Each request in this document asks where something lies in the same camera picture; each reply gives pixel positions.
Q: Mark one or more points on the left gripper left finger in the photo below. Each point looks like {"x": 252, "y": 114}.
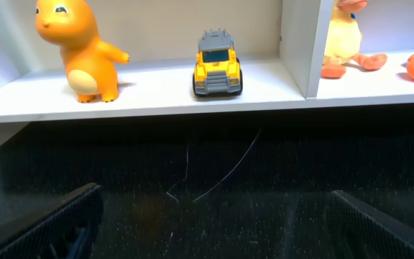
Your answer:
{"x": 49, "y": 226}

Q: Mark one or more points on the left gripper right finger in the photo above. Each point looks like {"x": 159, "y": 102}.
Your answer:
{"x": 365, "y": 230}

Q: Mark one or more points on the grey and yellow toy truck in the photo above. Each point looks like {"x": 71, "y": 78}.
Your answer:
{"x": 217, "y": 68}

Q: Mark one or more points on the white shelf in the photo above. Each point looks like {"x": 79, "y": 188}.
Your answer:
{"x": 156, "y": 97}

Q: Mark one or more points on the orange dinosaur toy figure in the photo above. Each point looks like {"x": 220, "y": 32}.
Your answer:
{"x": 85, "y": 54}

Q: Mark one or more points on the yellow plush duck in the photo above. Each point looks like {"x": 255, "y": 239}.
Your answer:
{"x": 343, "y": 39}

